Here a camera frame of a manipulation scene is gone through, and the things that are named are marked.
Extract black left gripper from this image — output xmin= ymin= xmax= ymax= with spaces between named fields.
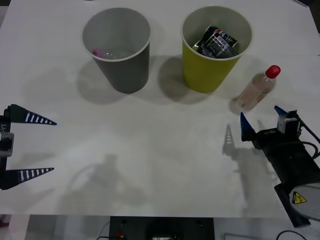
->
xmin=0 ymin=104 xmax=58 ymax=191

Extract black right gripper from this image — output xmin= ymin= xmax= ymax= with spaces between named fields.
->
xmin=239 ymin=105 xmax=304 ymax=154

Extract clear bottle with red cap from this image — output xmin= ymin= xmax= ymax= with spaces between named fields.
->
xmin=232 ymin=64 xmax=282 ymax=112

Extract yellow-green plastic waste bin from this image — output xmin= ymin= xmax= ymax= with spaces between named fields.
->
xmin=181 ymin=5 xmax=254 ymax=94

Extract black and silver can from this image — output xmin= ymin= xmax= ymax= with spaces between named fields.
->
xmin=192 ymin=34 xmax=240 ymax=59

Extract black can with blue emblem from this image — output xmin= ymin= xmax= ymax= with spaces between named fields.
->
xmin=203 ymin=24 xmax=238 ymax=48

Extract clear bottle with pink cap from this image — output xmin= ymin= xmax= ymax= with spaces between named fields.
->
xmin=91 ymin=48 xmax=136 ymax=61

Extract grey plastic waste bin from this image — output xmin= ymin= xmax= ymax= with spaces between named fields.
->
xmin=82 ymin=7 xmax=152 ymax=95

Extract black robot torso base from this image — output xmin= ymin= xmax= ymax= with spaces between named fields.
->
xmin=109 ymin=216 xmax=215 ymax=240

